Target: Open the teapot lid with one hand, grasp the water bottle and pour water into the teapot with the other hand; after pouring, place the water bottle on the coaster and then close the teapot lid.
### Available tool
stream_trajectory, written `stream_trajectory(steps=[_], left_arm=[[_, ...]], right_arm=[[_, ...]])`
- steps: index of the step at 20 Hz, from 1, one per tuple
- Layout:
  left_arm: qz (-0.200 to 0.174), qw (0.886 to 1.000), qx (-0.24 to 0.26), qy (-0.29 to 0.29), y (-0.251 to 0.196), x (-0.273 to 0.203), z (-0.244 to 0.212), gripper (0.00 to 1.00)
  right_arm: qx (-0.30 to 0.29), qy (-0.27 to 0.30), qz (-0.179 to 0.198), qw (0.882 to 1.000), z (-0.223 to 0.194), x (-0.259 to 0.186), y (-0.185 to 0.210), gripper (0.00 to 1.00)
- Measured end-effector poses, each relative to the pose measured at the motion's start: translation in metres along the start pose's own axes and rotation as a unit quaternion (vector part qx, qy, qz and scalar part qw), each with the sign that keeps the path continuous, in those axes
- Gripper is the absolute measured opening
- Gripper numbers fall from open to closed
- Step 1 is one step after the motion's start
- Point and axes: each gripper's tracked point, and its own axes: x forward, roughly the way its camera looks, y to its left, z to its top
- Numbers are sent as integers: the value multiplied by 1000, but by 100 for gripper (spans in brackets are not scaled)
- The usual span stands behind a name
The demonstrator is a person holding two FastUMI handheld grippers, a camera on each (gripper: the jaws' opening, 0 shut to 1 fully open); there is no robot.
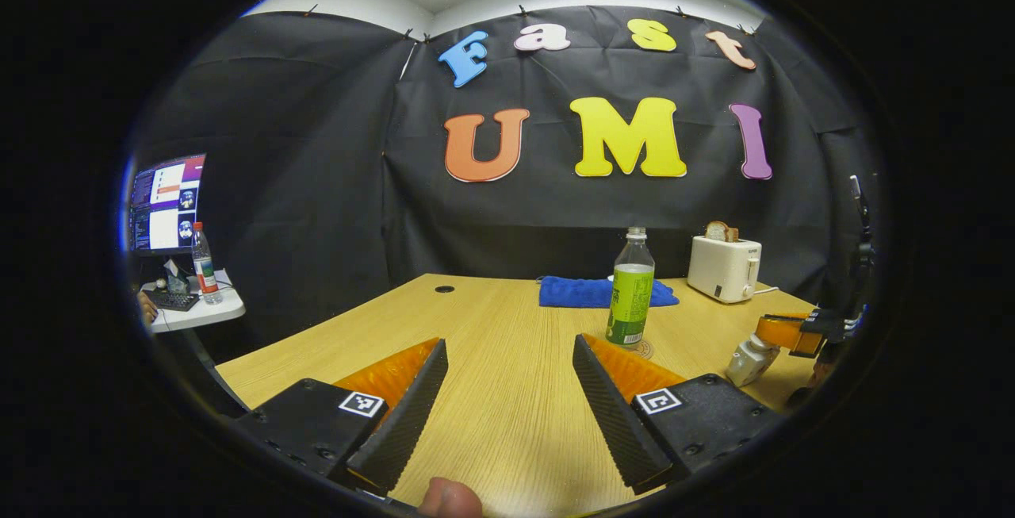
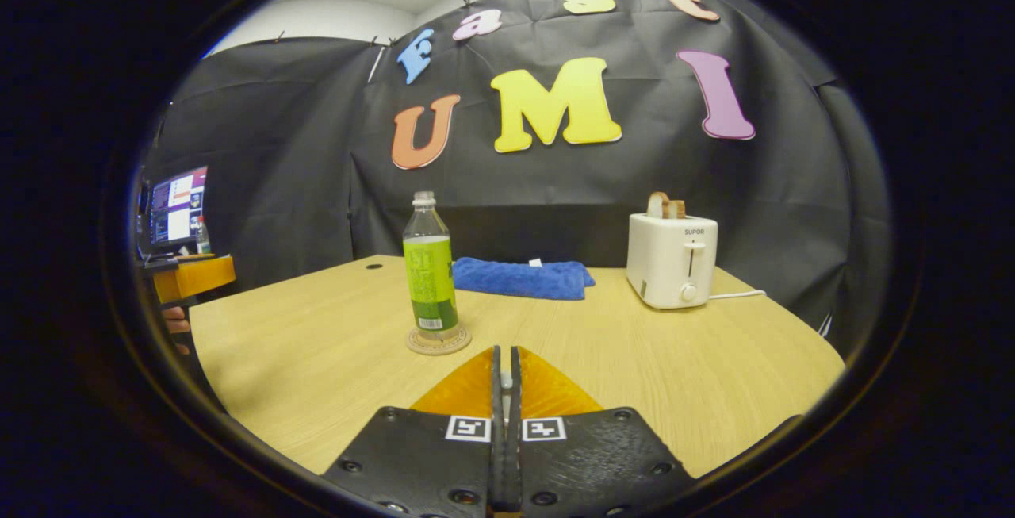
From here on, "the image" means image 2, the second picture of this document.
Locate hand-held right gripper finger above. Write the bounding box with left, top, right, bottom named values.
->
left=507, top=345, right=699, bottom=518
left=321, top=345, right=509, bottom=518

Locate round wooden coaster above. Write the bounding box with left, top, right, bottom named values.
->
left=405, top=325, right=473, bottom=357

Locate green label water bottle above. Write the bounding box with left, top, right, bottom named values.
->
left=402, top=190, right=460, bottom=337

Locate computer monitor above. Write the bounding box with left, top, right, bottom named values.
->
left=145, top=166, right=209, bottom=255

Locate blue towel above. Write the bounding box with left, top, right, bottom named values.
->
left=451, top=256, right=596, bottom=302

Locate white toaster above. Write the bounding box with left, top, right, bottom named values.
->
left=626, top=212, right=719, bottom=311

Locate bread slice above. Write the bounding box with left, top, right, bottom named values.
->
left=645, top=191, right=688, bottom=221

